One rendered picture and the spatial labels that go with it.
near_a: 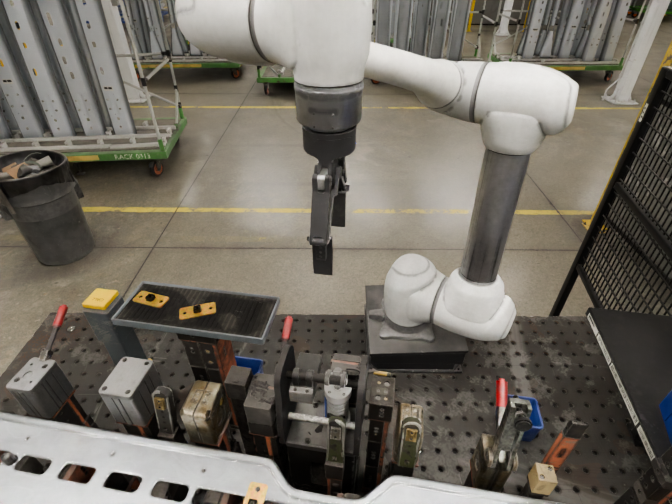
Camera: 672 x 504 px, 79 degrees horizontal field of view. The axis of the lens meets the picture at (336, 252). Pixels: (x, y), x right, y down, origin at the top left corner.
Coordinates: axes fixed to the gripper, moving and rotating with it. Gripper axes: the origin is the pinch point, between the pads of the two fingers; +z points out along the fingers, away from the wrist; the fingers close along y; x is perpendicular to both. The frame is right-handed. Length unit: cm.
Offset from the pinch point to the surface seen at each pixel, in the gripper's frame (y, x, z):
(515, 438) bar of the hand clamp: 11, 36, 33
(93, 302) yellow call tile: -7, -61, 30
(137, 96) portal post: -504, -379, 139
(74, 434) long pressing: 18, -55, 46
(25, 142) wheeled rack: -277, -359, 117
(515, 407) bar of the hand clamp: 9.8, 34.3, 24.6
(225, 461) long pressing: 18, -20, 46
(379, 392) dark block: 4.3, 10.7, 34.1
